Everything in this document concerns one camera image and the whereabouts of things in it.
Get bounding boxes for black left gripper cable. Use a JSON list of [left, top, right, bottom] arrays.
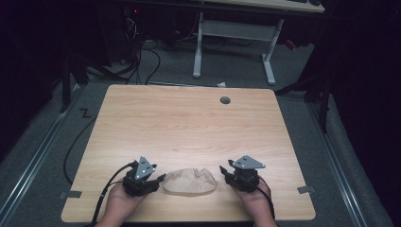
[[90, 161, 139, 227]]

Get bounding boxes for person's right hand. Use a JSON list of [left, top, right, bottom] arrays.
[[234, 177, 274, 223]]

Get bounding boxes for grey tape piece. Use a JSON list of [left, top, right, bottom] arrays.
[[296, 184, 316, 195], [59, 190, 83, 201]]

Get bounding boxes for beige sock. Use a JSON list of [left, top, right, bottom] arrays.
[[162, 167, 218, 194], [162, 183, 218, 198]]

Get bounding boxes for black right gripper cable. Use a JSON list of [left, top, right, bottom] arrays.
[[256, 177, 276, 222]]

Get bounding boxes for black floor cable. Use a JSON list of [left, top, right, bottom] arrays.
[[62, 115, 98, 185]]

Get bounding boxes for metal floor rail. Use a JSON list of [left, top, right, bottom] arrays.
[[306, 102, 368, 227], [0, 84, 83, 221]]

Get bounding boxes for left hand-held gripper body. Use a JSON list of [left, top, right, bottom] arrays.
[[122, 155, 158, 198]]

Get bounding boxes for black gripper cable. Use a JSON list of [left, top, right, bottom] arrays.
[[90, 161, 139, 227], [256, 177, 276, 222]]

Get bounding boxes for black metal stand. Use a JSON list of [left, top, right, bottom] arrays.
[[274, 70, 334, 134], [59, 51, 91, 114]]

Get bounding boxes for person's left hand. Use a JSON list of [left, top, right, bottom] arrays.
[[102, 183, 149, 225]]

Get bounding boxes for white-framed desk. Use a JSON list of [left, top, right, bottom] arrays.
[[191, 0, 326, 87]]

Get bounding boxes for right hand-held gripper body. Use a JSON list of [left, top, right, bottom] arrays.
[[226, 154, 267, 193]]

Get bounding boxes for bundle of black cables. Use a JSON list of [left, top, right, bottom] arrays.
[[84, 15, 163, 86]]

